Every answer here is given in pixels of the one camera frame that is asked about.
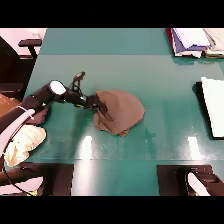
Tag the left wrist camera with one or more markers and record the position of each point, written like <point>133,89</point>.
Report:
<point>77,81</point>

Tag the cream garment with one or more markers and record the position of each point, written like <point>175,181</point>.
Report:
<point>25,143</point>

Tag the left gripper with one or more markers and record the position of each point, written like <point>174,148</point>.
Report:
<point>87,100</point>

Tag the brown shirt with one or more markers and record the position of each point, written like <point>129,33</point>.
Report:
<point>121,111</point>

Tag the red garment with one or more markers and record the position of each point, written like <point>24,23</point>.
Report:
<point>170,38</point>

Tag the beige garment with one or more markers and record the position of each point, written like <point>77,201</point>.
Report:
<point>216,40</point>

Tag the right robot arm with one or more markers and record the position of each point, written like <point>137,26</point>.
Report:
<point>200,181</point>

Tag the dark brown garment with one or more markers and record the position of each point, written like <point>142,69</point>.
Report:
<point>40,116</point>

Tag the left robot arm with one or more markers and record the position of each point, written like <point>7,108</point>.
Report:
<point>41,96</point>

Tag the tan garment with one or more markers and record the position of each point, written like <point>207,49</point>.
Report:
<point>6,105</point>

